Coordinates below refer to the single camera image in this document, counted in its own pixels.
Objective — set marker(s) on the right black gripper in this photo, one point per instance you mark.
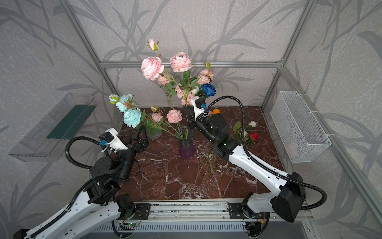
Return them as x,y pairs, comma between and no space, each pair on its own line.
193,113

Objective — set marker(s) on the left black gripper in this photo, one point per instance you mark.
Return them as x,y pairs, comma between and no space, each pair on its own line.
136,146

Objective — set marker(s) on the red rose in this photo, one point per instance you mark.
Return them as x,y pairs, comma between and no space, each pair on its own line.
253,136

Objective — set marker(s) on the clear frosted glass vase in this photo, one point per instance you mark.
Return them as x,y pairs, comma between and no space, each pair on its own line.
153,133

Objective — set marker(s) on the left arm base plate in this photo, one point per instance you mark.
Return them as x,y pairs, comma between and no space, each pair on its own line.
138,212

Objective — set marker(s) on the aluminium front rail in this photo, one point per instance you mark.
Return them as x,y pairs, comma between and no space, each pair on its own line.
204,210

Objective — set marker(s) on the pink ranunculus stem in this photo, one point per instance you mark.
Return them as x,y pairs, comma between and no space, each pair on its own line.
184,94

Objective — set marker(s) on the white wire mesh basket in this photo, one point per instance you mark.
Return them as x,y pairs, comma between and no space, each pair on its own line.
301,134

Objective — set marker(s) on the pale green hydrangea stem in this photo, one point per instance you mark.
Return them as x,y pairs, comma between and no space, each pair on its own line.
133,116

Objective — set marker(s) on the orange rose stem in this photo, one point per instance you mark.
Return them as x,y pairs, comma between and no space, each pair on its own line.
215,111

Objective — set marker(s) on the white rosebud stem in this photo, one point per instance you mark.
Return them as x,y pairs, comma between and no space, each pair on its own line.
238,126

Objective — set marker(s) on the purple blue glass vase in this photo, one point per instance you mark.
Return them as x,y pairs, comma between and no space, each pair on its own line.
186,147

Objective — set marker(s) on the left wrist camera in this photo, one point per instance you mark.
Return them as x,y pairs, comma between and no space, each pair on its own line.
110,140

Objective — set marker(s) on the pink white carnation stem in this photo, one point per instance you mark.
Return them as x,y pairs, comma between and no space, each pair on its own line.
169,84

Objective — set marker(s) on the pink rose bouquet stem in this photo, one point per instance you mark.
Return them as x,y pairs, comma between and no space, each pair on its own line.
181,64

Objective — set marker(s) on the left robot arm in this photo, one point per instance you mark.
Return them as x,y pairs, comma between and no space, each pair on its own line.
97,201

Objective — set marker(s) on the white rose stem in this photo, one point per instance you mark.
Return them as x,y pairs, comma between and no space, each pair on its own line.
195,91

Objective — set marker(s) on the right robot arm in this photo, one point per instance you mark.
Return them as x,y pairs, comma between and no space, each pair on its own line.
288,195

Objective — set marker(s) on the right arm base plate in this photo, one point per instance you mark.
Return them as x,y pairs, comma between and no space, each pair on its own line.
238,211

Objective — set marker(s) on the pink peony stem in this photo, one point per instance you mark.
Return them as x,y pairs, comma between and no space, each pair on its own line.
170,123

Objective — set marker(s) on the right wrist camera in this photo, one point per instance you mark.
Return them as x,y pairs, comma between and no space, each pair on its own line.
200,108

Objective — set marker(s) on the green circuit board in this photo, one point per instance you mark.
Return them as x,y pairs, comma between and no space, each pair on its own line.
128,226

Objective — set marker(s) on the blue rose stem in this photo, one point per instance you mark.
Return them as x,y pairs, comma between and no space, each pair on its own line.
208,89

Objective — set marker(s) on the clear acrylic wall shelf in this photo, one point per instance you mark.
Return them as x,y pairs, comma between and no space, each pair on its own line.
47,140

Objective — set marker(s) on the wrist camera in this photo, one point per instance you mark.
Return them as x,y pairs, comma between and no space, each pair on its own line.
200,108
110,140

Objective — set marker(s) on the pink lisianthus flower stem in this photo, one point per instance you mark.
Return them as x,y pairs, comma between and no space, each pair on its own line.
206,76

